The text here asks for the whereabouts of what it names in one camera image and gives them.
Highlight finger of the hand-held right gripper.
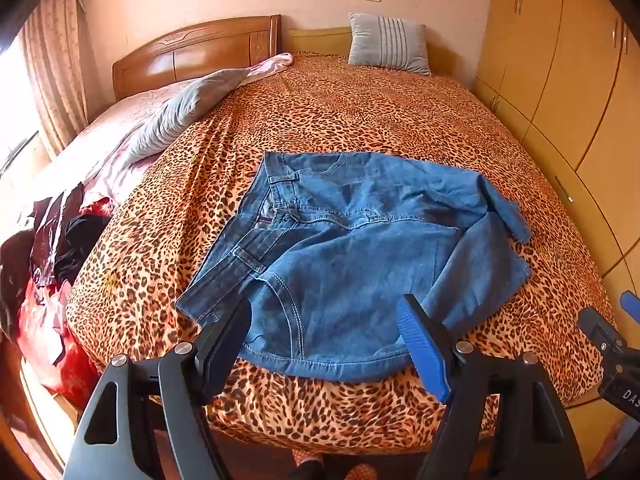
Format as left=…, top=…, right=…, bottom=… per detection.
left=620, top=291, right=640, bottom=322
left=577, top=306, right=627, bottom=358

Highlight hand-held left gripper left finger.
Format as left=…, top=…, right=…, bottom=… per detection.
left=62, top=297, right=252, bottom=480

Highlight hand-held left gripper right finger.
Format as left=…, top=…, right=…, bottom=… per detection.
left=397, top=294, right=588, bottom=480

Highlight blue denim pants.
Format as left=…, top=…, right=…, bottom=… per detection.
left=175, top=151, right=532, bottom=383

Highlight red patterned slipper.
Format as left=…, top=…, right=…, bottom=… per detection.
left=345, top=462, right=396, bottom=480
left=287, top=450, right=326, bottom=480

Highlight red cloth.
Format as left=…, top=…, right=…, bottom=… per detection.
left=17, top=197, right=116, bottom=411

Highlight black garment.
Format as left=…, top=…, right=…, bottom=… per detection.
left=52, top=214, right=111, bottom=283

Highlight dark maroon garment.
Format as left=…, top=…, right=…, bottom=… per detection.
left=30, top=182, right=86, bottom=281

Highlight dark brown garment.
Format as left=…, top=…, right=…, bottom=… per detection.
left=0, top=232, right=36, bottom=341

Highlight leopard print bed sheet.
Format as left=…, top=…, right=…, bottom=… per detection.
left=65, top=52, right=618, bottom=456

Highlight plain grey pillow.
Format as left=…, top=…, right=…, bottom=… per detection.
left=120, top=67, right=251, bottom=166

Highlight pink quilt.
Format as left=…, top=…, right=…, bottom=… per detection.
left=30, top=52, right=293, bottom=211

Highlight yellow wooden wardrobe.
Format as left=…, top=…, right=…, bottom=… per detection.
left=472, top=0, right=640, bottom=411

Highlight carved wooden headboard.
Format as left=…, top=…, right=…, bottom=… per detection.
left=112, top=15, right=282, bottom=101

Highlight grey striped pillow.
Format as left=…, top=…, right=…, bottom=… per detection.
left=347, top=12, right=432, bottom=77

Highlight light wood headboard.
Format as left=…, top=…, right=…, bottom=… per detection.
left=286, top=27, right=451, bottom=78

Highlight beige patterned curtain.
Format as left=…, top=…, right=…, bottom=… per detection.
left=20, top=0, right=88, bottom=156

